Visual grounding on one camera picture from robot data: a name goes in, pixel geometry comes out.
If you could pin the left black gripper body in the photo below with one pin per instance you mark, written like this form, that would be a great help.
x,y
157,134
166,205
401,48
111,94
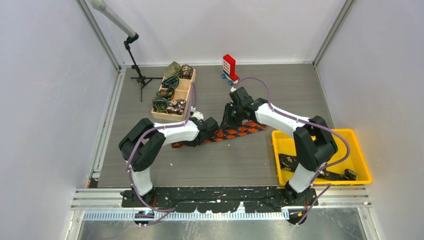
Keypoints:
x,y
195,142

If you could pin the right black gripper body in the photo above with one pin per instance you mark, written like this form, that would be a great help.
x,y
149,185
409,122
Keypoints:
x,y
241,117

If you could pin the orange navy striped tie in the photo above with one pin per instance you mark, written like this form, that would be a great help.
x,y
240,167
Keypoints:
x,y
249,127

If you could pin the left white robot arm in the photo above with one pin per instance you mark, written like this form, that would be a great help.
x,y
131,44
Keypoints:
x,y
141,146

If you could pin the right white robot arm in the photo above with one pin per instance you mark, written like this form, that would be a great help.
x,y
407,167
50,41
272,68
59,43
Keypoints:
x,y
314,143

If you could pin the black pink floral rolled tie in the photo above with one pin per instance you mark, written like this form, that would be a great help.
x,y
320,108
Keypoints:
x,y
176,107

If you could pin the red toy block car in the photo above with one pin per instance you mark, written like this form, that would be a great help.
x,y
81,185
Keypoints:
x,y
229,70

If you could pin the wooden compartment tray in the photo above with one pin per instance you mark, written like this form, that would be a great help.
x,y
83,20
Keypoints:
x,y
183,91

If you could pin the dark green rolled tie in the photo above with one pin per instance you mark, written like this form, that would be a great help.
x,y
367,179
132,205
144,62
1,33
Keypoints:
x,y
166,93

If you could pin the navy yellow rolled tie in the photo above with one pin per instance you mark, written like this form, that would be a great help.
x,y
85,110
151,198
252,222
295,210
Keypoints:
x,y
160,104

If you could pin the teal navy rolled tie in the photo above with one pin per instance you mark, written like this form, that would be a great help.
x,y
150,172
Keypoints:
x,y
170,82

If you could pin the brown floral rolled tie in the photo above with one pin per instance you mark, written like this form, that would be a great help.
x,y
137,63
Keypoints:
x,y
186,71

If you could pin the olive green rolled tie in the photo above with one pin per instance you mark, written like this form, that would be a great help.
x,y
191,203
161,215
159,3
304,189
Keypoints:
x,y
173,70

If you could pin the black microphone stand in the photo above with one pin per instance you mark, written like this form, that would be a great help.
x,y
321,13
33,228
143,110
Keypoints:
x,y
141,79

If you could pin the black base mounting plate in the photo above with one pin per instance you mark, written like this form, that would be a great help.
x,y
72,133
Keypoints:
x,y
218,200

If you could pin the yellow plastic bin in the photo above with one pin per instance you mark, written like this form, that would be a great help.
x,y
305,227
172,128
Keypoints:
x,y
284,145

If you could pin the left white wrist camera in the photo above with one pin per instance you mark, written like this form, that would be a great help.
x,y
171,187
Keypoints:
x,y
197,115

